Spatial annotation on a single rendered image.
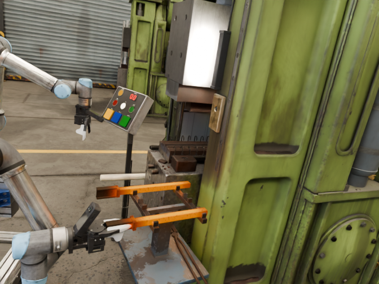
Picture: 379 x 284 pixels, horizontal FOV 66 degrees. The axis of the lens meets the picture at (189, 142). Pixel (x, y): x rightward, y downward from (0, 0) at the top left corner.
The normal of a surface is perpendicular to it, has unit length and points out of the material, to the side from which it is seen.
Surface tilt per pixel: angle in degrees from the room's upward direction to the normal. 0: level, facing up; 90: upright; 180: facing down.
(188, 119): 90
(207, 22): 90
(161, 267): 0
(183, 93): 90
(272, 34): 89
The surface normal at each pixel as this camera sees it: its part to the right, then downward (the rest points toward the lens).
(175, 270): 0.14, -0.94
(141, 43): 0.23, 0.31
